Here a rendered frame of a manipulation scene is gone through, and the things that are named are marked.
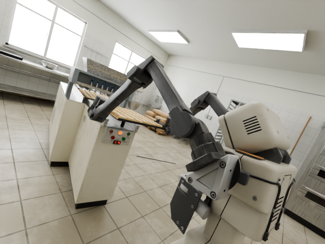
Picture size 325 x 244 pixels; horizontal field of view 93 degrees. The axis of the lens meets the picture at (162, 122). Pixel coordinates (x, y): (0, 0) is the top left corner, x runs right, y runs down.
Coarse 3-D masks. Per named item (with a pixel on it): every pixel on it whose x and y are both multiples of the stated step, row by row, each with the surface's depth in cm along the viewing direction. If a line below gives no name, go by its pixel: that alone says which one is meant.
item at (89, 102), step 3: (75, 84) 259; (78, 87) 235; (84, 99) 189; (87, 99) 178; (87, 102) 175; (90, 102) 164; (90, 105) 162; (105, 120) 121; (108, 120) 122; (102, 123) 124; (105, 123) 123; (105, 126) 124
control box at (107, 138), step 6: (108, 126) 128; (108, 132) 127; (114, 132) 129; (126, 132) 136; (132, 132) 139; (108, 138) 128; (120, 138) 135; (126, 138) 138; (120, 144) 137; (126, 144) 140
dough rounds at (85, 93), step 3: (81, 90) 206; (84, 90) 219; (84, 93) 188; (87, 93) 202; (90, 93) 205; (93, 93) 215; (96, 93) 226; (84, 96) 180; (87, 96) 176; (90, 96) 188; (93, 96) 192; (102, 96) 219; (105, 96) 233; (105, 99) 205
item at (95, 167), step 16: (80, 128) 172; (96, 128) 130; (128, 128) 144; (80, 144) 159; (96, 144) 128; (112, 144) 136; (80, 160) 148; (96, 160) 132; (112, 160) 141; (80, 176) 138; (96, 176) 138; (112, 176) 147; (80, 192) 135; (96, 192) 143; (112, 192) 154; (80, 208) 143
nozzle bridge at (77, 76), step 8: (72, 72) 168; (80, 72) 170; (88, 72) 172; (72, 80) 162; (80, 80) 173; (88, 80) 177; (96, 80) 182; (104, 80) 180; (72, 88) 173; (96, 88) 180; (104, 88) 190; (120, 104) 222
